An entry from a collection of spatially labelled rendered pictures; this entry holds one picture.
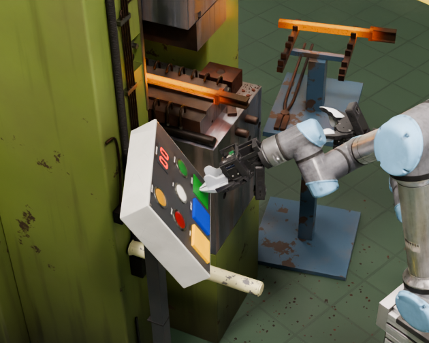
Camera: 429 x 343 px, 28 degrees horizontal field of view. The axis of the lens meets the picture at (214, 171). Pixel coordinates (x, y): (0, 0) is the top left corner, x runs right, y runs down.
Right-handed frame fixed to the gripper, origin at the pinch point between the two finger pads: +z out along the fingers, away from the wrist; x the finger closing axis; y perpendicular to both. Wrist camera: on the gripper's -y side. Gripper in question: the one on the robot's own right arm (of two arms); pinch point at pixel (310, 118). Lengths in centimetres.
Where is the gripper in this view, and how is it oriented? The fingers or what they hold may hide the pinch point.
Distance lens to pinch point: 256.8
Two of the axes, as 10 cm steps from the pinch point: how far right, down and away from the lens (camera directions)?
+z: -9.1, -2.5, 3.4
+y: 0.2, 7.7, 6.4
